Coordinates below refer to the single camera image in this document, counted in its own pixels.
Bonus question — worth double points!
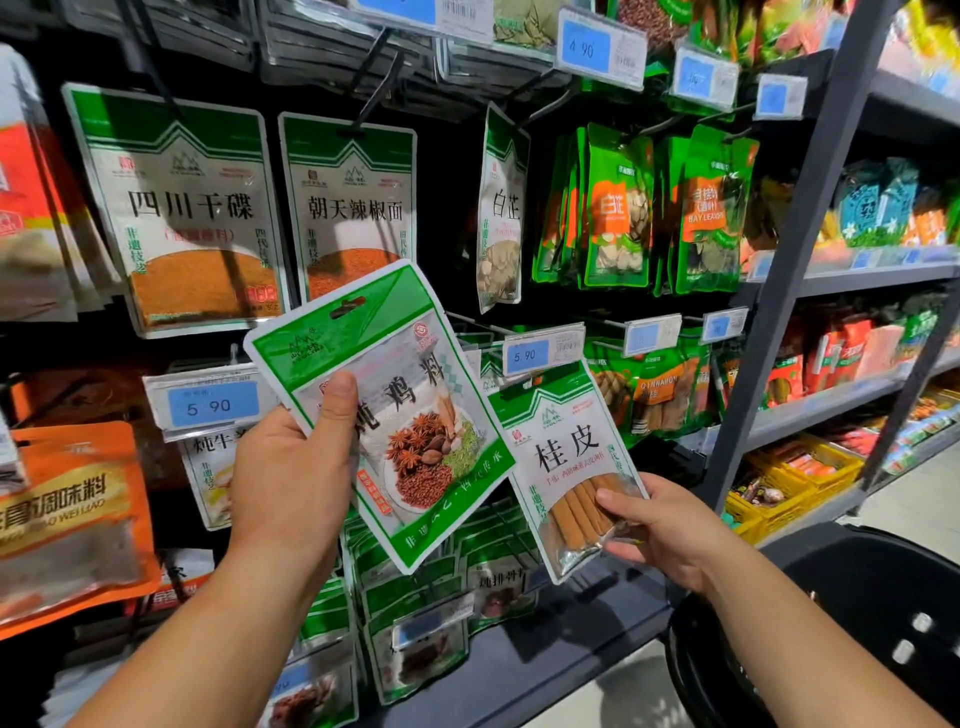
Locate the clear dried-leaf packets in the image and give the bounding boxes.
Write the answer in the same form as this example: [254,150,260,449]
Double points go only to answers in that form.
[492,0,594,54]

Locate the clear white-slice packets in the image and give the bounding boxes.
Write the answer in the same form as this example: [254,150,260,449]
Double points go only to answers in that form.
[475,102,531,314]

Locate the green red-peppercorn packets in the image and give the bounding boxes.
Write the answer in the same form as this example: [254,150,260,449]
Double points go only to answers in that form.
[615,0,695,54]

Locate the gray metal shelving unit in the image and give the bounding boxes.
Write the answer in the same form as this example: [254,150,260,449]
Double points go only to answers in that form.
[693,0,960,549]

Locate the red green packets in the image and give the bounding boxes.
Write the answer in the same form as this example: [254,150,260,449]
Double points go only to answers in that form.
[727,0,849,69]

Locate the row of red orange packets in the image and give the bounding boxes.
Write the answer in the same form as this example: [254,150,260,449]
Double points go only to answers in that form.
[765,315,909,410]

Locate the row of teal yellow packets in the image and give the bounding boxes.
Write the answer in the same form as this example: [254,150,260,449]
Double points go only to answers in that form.
[817,157,960,272]

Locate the clear orange powder packets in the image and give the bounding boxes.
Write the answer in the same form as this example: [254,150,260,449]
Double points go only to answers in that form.
[63,82,291,339]

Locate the row of yellow snack packets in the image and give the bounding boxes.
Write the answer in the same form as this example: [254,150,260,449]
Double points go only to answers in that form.
[885,0,960,84]

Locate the black shopping basket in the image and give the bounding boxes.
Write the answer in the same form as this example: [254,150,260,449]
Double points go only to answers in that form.
[664,522,960,728]

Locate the row of green white packets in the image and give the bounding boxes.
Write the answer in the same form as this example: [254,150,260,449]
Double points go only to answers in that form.
[342,502,545,707]

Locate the green leaf packets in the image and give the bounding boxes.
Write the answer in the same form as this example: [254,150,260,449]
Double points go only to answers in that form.
[660,127,759,297]

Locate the row of clear green-top packets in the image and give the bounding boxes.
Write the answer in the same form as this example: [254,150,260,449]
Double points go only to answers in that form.
[255,570,362,728]

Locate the person's left hand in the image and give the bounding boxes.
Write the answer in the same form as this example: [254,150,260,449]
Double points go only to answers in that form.
[225,369,363,605]

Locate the green white-slice packets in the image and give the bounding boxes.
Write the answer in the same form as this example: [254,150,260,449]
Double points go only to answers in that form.
[532,123,657,291]

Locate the clear chili powder packets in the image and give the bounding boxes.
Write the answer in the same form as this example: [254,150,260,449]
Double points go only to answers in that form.
[277,112,419,302]

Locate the person's right forearm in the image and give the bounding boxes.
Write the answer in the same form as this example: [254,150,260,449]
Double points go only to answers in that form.
[682,555,947,728]

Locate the green white stew seasoning packet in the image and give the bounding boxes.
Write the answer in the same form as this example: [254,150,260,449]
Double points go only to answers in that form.
[244,259,516,572]

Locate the orange seasoning packet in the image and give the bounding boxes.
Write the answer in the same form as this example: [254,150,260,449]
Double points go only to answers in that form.
[0,420,159,642]

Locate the yellow display trays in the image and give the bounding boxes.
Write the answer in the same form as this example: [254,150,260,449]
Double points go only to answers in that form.
[724,435,869,545]

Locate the person's left forearm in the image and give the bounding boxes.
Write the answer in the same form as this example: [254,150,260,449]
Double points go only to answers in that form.
[67,555,339,728]

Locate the person's right hand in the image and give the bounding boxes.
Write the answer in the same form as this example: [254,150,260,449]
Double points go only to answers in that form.
[594,471,738,599]

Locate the white red-label packets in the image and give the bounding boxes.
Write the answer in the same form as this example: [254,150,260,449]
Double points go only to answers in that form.
[0,45,122,324]

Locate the green orange Guangxi cinnamon bags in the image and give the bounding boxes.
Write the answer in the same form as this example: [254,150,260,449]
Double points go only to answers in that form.
[585,337,677,449]
[660,333,719,437]

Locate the white cinnamon packets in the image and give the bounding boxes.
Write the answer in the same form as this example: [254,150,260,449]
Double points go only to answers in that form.
[487,360,650,584]

